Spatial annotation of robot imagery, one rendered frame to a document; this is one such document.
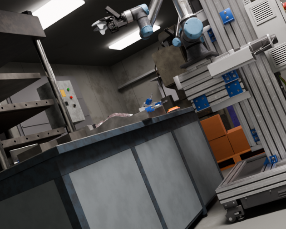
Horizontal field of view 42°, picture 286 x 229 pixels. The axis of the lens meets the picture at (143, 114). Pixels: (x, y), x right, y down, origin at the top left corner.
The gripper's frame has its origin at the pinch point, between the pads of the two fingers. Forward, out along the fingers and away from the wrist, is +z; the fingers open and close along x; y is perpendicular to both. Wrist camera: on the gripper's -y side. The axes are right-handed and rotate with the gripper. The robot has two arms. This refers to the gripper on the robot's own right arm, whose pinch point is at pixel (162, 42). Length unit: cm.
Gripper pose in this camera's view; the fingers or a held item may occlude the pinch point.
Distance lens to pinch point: 350.7
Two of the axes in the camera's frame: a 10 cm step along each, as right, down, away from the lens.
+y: 4.8, 8.8, 0.1
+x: 6.6, -3.7, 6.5
